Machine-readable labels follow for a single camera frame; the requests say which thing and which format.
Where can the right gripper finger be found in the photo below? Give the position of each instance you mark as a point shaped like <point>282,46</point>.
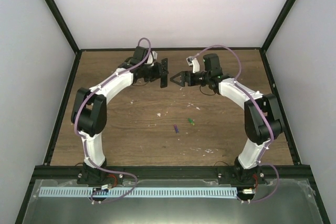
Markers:
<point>180,82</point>
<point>179,76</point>

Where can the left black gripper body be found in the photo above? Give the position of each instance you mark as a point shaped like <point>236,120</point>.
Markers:
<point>151,75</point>

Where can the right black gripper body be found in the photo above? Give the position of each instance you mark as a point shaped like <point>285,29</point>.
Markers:
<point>199,82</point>

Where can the black remote control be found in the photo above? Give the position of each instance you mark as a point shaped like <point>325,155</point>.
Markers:
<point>164,73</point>

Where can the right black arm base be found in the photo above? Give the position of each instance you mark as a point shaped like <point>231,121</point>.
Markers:
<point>230,175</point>

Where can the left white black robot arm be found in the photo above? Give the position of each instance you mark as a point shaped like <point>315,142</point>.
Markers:
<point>89,113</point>

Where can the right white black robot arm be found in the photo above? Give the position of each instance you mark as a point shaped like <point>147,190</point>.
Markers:
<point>262,115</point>

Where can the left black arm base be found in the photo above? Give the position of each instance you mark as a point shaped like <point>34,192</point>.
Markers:
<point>93,176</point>

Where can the green battery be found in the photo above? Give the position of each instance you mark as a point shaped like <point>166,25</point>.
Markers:
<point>191,121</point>

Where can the purple battery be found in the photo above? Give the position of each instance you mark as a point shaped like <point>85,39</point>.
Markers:
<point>176,128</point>

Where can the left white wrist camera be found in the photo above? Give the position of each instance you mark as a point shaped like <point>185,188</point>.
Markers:
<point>151,58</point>

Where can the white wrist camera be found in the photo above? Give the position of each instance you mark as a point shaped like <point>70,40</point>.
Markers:
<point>193,62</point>
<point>151,58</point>

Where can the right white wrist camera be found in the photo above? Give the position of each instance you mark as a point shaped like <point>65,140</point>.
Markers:
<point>193,62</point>

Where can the light blue slotted cable duct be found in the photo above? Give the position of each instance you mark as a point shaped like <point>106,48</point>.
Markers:
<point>139,192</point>

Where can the black aluminium frame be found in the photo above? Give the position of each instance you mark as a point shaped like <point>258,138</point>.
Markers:
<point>46,171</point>

